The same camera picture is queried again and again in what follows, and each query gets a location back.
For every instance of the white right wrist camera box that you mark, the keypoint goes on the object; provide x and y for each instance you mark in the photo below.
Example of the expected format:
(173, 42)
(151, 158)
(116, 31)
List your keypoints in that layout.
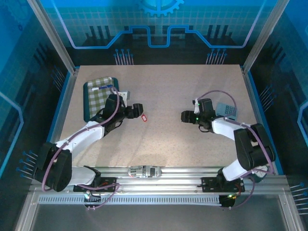
(197, 106)

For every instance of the aluminium corner post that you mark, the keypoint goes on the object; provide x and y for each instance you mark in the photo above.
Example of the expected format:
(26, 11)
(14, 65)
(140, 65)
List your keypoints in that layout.
(263, 36)
(51, 36)

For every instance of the printed wrapped oval object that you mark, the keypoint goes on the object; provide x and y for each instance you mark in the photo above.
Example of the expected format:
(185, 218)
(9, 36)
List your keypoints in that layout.
(144, 171)

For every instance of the blue grey calculator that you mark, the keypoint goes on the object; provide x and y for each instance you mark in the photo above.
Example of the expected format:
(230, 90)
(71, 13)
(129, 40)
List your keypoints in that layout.
(227, 110)

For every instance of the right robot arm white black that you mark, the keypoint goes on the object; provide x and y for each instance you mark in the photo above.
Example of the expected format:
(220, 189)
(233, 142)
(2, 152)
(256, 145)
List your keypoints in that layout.
(255, 149)

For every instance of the teal tray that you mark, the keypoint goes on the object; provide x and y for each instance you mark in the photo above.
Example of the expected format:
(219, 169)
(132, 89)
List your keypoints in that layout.
(85, 106)

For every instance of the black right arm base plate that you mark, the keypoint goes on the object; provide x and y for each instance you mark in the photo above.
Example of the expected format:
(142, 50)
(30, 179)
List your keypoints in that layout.
(209, 184)

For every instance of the blue white pen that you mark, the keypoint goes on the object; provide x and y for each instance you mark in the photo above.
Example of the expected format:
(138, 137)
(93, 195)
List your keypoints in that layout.
(103, 87)

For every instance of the red key tag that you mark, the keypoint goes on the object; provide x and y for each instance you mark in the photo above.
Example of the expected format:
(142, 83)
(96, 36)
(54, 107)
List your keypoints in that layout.
(145, 118)

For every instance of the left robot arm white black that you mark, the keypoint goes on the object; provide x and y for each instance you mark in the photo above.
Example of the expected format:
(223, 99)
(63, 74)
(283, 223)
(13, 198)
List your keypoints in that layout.
(79, 137)

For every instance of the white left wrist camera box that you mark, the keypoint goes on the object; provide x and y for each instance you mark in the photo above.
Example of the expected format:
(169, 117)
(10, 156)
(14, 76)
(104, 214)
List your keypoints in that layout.
(125, 94)

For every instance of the green checked cloth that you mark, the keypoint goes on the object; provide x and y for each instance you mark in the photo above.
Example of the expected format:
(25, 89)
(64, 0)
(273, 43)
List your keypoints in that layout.
(96, 98)

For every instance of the aluminium rail frame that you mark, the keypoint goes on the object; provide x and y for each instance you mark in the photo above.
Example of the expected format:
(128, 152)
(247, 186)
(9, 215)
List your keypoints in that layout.
(173, 183)

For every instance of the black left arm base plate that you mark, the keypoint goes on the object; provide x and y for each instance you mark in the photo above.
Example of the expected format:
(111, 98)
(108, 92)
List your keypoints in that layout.
(110, 185)

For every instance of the grey metal panel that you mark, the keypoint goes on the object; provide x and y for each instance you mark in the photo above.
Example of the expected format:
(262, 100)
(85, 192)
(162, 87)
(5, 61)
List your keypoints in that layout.
(156, 217)

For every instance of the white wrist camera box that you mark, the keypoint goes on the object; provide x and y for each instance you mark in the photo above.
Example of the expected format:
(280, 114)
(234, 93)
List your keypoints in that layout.
(125, 94)
(197, 106)

